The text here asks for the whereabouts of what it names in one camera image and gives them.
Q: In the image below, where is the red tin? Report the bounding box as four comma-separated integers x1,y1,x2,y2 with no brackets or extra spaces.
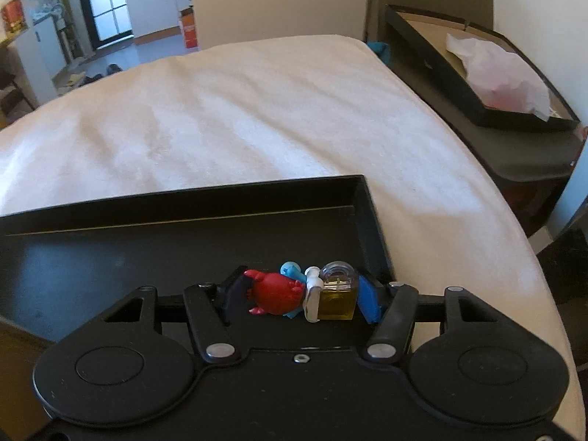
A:
0,0,26,35

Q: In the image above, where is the red crab figure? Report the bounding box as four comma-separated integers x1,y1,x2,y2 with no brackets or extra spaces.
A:
243,270,306,316

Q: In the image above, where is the black side table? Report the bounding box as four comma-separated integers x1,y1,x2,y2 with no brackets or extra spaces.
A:
367,4,588,240

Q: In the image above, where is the black tray with cardboard liner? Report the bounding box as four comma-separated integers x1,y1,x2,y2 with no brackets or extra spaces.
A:
385,4,581,135

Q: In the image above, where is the black-framed glass door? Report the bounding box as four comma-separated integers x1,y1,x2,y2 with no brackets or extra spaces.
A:
76,0,137,49

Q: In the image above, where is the teal cloth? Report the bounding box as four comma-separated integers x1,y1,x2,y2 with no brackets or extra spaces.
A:
367,41,392,66

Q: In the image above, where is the orange carton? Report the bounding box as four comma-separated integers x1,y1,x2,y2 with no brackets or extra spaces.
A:
179,7,201,50

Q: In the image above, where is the large black tray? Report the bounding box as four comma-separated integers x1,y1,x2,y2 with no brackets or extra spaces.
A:
0,175,397,351

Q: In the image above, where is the yellow perfume bottle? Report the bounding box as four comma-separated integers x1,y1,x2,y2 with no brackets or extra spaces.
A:
317,261,358,322

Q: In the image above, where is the white kitchen cabinet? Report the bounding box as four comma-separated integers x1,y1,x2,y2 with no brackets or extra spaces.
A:
120,0,194,40

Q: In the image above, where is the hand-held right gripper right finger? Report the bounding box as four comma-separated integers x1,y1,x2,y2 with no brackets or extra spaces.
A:
357,273,494,363

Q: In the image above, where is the blue and white figure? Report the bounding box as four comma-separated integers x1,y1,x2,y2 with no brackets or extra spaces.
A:
279,262,323,323

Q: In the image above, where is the white low cabinet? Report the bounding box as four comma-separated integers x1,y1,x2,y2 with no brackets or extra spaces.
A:
16,16,68,106

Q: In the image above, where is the brown cardboard box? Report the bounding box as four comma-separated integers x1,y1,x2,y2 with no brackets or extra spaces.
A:
0,317,58,428

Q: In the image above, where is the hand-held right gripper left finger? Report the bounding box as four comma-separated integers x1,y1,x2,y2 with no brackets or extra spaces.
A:
102,265,251,363

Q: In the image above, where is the white plastic bag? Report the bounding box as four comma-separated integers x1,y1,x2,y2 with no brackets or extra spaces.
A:
445,33,551,122

